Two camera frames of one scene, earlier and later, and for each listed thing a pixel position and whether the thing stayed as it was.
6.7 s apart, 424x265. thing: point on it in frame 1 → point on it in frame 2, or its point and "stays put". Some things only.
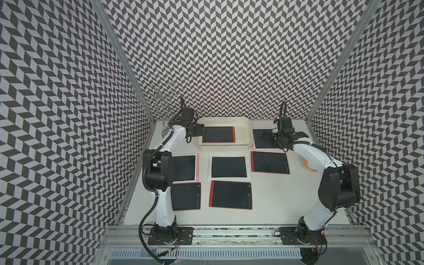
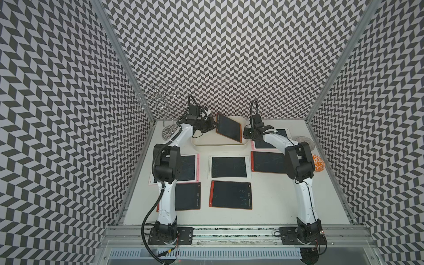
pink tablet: (261, 140) stays put
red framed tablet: (230, 194) stays put
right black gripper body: (276, 138) → (249, 133)
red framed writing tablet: (186, 196) stays put
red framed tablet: (219, 134) → (228, 128)
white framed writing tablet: (229, 167) stays put
